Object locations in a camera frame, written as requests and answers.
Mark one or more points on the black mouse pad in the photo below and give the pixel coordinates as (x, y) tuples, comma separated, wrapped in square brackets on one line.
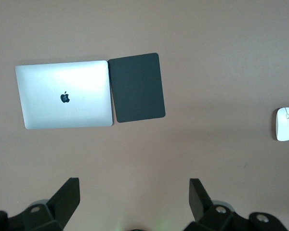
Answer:
[(137, 89)]

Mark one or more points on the white computer mouse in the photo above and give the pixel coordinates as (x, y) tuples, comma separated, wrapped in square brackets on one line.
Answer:
[(286, 125)]

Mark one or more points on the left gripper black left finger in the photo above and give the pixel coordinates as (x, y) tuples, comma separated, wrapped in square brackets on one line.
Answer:
[(62, 202)]

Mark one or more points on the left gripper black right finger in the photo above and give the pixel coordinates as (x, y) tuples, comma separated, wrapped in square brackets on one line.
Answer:
[(198, 202)]

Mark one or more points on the silver apple laptop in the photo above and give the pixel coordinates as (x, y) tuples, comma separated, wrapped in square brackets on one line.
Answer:
[(62, 81)]

